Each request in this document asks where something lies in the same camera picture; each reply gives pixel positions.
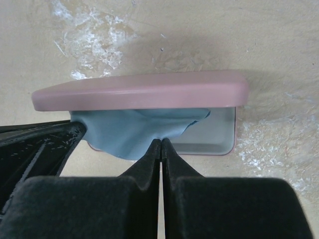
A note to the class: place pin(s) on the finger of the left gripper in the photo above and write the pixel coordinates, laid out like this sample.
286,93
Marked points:
29,150

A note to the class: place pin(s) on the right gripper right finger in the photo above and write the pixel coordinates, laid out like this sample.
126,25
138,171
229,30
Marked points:
198,207

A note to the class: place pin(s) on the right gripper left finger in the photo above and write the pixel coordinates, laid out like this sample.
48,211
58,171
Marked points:
122,207

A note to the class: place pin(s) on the pink glasses case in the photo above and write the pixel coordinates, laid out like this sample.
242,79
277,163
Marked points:
221,91

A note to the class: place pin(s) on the blue cleaning cloth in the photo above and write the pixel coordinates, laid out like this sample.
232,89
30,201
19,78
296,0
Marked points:
127,134

